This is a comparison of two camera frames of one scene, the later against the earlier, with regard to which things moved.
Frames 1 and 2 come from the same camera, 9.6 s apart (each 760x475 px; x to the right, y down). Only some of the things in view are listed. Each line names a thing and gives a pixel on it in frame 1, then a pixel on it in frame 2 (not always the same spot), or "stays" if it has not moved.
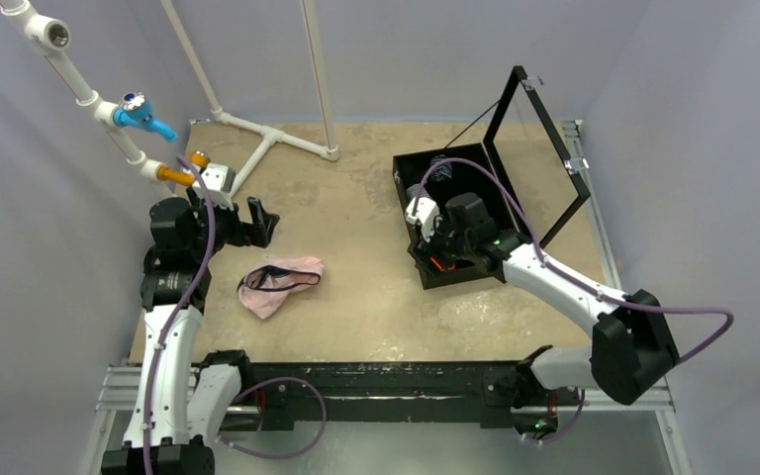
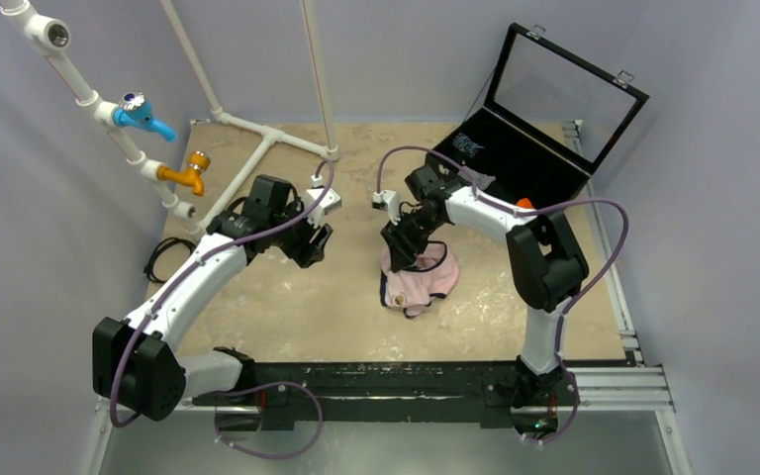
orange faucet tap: [197, 158] stays
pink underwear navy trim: [266, 285] → [415, 288]
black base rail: [504, 394] stays
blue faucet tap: [134, 109] stays
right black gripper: [429, 255] → [408, 232]
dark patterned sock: [441, 171] → [465, 143]
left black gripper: [243, 233] → [315, 251]
